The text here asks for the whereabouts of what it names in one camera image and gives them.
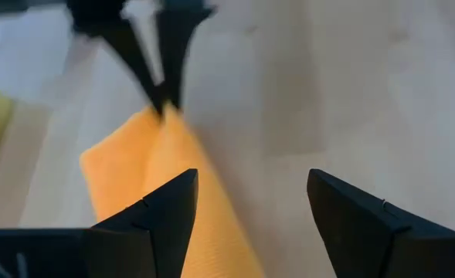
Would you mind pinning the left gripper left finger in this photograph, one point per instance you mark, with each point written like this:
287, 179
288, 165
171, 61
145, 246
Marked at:
153, 231

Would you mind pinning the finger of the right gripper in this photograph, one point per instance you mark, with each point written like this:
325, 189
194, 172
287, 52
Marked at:
178, 38
134, 54

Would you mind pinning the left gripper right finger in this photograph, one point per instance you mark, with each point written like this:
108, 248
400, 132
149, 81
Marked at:
358, 231

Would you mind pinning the orange microfiber towel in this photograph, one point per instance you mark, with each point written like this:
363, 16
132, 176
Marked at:
134, 154

